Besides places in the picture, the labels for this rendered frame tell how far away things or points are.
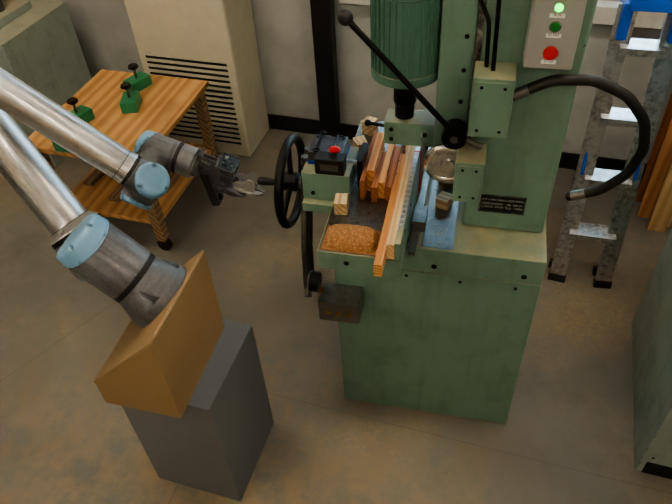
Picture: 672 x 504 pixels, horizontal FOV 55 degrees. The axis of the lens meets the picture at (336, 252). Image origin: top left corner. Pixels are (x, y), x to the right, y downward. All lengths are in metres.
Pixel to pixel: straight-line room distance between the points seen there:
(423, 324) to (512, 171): 0.56
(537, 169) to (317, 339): 1.23
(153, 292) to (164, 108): 1.49
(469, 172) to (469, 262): 0.29
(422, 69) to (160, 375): 0.97
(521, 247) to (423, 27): 0.64
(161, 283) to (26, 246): 1.77
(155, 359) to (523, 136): 1.02
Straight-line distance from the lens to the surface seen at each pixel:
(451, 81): 1.61
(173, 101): 3.03
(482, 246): 1.77
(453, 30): 1.55
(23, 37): 3.57
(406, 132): 1.74
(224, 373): 1.83
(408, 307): 1.93
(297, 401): 2.41
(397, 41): 1.56
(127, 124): 2.94
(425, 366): 2.15
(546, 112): 1.60
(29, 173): 1.83
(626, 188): 2.58
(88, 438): 2.53
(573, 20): 1.43
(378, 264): 1.51
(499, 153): 1.67
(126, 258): 1.64
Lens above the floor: 2.02
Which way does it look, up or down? 44 degrees down
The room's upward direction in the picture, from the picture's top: 4 degrees counter-clockwise
